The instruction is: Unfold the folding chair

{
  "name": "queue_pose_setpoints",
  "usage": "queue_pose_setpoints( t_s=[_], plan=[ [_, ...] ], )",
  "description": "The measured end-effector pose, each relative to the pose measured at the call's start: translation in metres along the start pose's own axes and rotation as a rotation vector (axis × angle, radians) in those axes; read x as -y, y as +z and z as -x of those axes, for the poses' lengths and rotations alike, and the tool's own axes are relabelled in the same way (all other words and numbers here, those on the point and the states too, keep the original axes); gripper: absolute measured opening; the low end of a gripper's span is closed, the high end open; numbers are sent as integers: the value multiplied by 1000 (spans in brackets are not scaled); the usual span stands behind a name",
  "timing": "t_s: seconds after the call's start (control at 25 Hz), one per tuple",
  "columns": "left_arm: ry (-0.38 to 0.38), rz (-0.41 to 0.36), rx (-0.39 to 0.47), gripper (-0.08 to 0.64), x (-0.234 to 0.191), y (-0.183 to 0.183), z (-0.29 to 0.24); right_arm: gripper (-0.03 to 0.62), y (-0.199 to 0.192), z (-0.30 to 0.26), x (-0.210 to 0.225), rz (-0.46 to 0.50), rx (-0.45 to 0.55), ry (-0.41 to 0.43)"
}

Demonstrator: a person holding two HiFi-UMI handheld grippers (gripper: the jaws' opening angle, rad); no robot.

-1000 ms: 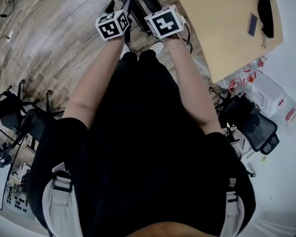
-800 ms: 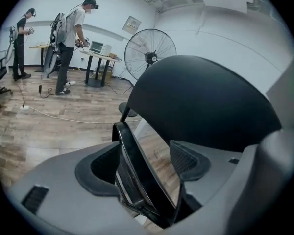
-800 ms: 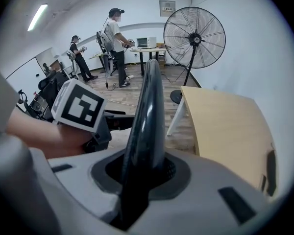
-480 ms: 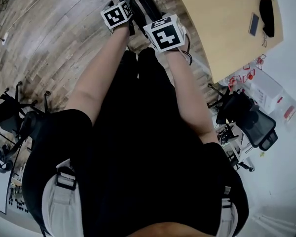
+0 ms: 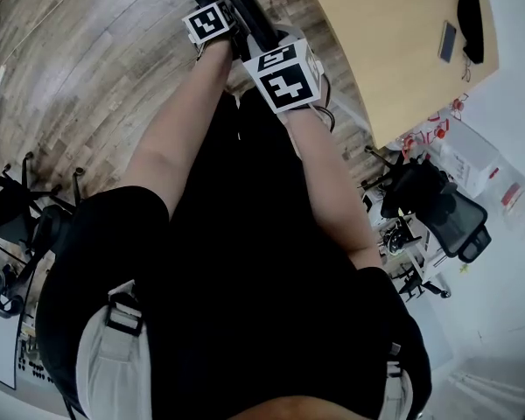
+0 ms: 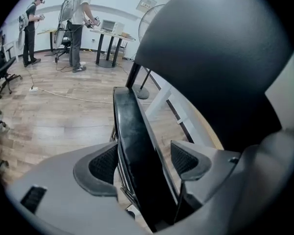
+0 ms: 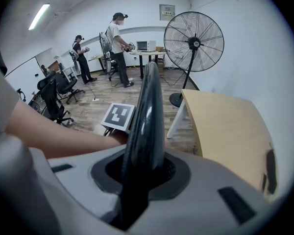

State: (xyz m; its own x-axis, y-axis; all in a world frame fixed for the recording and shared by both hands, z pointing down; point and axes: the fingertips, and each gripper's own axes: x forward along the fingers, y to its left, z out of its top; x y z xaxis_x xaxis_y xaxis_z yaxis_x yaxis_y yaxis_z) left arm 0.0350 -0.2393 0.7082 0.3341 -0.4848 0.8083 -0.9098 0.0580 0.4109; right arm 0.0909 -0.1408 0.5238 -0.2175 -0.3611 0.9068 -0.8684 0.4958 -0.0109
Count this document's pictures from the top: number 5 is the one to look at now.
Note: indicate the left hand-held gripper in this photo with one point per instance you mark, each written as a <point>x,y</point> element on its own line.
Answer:
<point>207,22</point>

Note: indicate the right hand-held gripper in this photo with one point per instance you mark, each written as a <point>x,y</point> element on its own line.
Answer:
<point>284,86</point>

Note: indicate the person's left forearm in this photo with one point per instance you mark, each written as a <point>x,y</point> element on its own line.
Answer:
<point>179,125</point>

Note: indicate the person's right forearm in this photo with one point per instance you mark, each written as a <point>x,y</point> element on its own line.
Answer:
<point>332,182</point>

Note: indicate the person's left white shoe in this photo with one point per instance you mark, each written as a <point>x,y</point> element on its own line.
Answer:
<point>236,95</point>

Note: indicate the light wooden table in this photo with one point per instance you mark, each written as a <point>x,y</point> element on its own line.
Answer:
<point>376,37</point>

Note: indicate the red white plastic clips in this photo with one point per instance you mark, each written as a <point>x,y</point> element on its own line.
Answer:
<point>441,131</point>

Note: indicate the dark smartphone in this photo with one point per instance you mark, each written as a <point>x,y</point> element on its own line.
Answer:
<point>447,42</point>

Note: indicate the thin eyeglasses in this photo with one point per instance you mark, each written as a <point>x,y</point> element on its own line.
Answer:
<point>466,74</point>

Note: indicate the black pouch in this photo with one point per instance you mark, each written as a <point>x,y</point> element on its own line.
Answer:
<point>470,24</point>

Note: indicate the person's black shirt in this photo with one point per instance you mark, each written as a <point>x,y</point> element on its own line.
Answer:
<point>245,278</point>

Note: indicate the white box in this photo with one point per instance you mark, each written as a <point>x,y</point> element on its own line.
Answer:
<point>468,160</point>

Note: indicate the white power strip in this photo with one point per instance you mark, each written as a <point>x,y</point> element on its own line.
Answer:
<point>0,77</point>

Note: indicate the clear water jug red label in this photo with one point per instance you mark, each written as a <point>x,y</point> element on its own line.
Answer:
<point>514,199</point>

